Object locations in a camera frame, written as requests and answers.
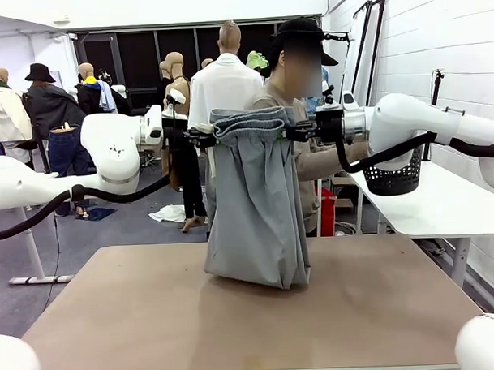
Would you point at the mannequin torso in blue jeans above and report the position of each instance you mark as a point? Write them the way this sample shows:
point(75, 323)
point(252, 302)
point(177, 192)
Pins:
point(65, 150)

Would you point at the light blue hanging shirt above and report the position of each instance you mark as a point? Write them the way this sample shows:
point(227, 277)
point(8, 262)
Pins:
point(106, 98)

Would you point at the mannequin in cream jacket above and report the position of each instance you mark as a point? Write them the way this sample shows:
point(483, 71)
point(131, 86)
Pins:
point(5, 112)

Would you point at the beige mannequin head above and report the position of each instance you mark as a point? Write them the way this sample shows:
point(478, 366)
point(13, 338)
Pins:
point(207, 64)

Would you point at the white table with T-foot leg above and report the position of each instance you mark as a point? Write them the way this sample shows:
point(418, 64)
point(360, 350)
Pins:
point(34, 257)

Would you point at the person's right forearm beige sleeve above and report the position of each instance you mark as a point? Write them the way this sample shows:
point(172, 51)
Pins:
point(331, 159)

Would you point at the mannequin in black yellow-collared jacket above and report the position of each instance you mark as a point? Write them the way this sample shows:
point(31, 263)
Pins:
point(90, 99)

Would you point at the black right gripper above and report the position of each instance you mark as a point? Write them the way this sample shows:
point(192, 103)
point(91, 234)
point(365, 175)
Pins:
point(329, 125)

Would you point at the black bucket hat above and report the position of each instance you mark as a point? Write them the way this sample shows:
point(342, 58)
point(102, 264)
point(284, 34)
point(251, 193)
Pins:
point(40, 72)

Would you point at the black framed reflector panels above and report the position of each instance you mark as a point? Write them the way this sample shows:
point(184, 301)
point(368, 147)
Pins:
point(357, 75)

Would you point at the white cloth on floor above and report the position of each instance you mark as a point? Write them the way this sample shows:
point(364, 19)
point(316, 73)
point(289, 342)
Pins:
point(167, 214)

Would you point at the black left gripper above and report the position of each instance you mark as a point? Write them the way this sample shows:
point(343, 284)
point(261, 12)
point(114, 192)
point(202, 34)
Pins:
point(174, 138)

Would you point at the large white side table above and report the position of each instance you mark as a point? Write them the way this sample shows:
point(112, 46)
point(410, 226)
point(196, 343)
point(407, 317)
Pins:
point(442, 210)

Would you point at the black cap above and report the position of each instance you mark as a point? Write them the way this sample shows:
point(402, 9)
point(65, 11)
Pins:
point(298, 29)

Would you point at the mannequin in black top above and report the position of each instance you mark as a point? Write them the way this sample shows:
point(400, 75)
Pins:
point(164, 70)

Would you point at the dark blue floor mat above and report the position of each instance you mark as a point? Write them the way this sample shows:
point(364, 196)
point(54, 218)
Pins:
point(102, 213)

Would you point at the person in beige sweatshirt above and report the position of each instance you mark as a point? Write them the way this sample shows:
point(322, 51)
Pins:
point(268, 97)

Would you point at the black perforated plastic basket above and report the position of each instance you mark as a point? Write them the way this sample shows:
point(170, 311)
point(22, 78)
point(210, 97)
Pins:
point(393, 182)

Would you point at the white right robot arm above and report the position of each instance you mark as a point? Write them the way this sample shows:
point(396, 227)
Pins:
point(403, 118)

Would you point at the black tripod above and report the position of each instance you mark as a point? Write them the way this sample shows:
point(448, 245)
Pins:
point(437, 87)

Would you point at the small white table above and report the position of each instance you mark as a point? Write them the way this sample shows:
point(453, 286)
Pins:
point(319, 207)

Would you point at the tall mannequin in white shirt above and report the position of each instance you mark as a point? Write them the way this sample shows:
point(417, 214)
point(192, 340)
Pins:
point(223, 88)

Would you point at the right arm white wrist camera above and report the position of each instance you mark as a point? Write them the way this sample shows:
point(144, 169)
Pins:
point(327, 89)

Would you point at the mannequin in dark coat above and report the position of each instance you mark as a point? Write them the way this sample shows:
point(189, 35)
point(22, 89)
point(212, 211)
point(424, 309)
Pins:
point(51, 104)

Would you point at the left arm white wrist camera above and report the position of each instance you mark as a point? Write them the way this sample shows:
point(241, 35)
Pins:
point(178, 97)

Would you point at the arm white wrist camera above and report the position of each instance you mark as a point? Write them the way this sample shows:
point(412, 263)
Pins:
point(178, 97)
point(327, 89)

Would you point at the red box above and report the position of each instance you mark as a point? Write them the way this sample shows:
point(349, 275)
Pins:
point(329, 206)

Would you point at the bare beige mannequin black trousers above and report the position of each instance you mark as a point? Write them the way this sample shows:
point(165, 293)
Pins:
point(177, 74)

